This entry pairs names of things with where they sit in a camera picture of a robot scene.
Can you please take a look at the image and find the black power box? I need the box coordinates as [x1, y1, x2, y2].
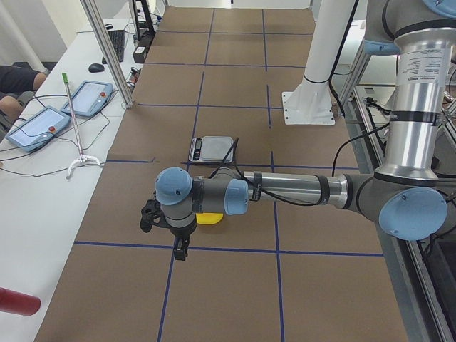
[133, 46, 148, 64]

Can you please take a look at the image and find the aluminium frame post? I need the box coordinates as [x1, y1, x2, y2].
[80, 0, 133, 108]

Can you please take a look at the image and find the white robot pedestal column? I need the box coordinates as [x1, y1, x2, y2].
[282, 0, 358, 125]

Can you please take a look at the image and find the red cylinder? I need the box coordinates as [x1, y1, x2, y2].
[1, 288, 41, 316]

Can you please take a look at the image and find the grey electronic kitchen scale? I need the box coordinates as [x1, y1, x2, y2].
[188, 136, 234, 163]

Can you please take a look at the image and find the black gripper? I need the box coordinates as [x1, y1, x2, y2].
[170, 223, 195, 261]

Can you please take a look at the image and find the brown paper table mat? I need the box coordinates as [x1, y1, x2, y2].
[36, 7, 407, 341]

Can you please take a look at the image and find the blue teach pendant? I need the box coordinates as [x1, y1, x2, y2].
[70, 80, 113, 118]
[6, 106, 70, 152]

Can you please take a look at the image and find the black computer mouse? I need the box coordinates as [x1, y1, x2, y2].
[88, 63, 105, 73]

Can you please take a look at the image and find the silver blue-capped robot arm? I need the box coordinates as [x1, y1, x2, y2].
[140, 1, 455, 260]

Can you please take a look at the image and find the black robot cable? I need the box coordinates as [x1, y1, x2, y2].
[209, 137, 389, 207]

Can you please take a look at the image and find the yellow mango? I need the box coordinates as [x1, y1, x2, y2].
[196, 213, 224, 225]

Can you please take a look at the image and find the far blue teach pendant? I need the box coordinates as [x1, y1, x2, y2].
[70, 80, 113, 118]

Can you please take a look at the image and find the white stand with green tip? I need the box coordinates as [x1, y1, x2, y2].
[62, 73, 102, 180]

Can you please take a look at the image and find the near blue teach pendant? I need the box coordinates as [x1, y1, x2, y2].
[6, 106, 70, 152]

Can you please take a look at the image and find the aluminium frame rail right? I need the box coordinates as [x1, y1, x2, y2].
[338, 34, 455, 341]

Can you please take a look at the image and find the black keyboard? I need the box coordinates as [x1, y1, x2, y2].
[108, 30, 125, 63]

